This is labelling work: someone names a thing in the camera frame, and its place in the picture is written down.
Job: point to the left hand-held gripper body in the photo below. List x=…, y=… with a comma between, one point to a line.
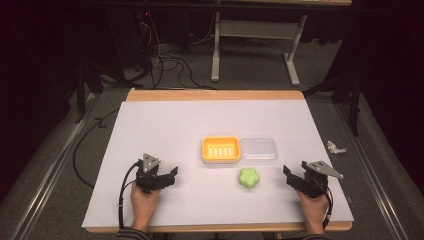
x=149, y=173

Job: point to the white paper sheet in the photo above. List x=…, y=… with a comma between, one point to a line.
x=186, y=126

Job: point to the white metal table frame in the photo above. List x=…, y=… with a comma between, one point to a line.
x=256, y=29

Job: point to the metal floor rail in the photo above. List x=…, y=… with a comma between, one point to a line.
x=373, y=166
x=53, y=166

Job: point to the crumpled white paper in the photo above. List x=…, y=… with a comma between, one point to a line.
x=335, y=148

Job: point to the green flower-shaped soap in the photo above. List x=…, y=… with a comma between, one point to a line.
x=249, y=177

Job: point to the person's right hand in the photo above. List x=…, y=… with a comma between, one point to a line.
x=313, y=210

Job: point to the orange soap dish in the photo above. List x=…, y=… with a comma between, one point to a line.
x=221, y=150

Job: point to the clear plastic lid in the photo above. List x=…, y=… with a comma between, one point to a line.
x=258, y=150

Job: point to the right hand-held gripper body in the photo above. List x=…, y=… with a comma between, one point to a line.
x=316, y=178

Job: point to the black metal stand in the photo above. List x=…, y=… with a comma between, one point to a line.
x=353, y=100
x=81, y=90

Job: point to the person's left hand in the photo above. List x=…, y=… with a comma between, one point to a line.
x=144, y=203

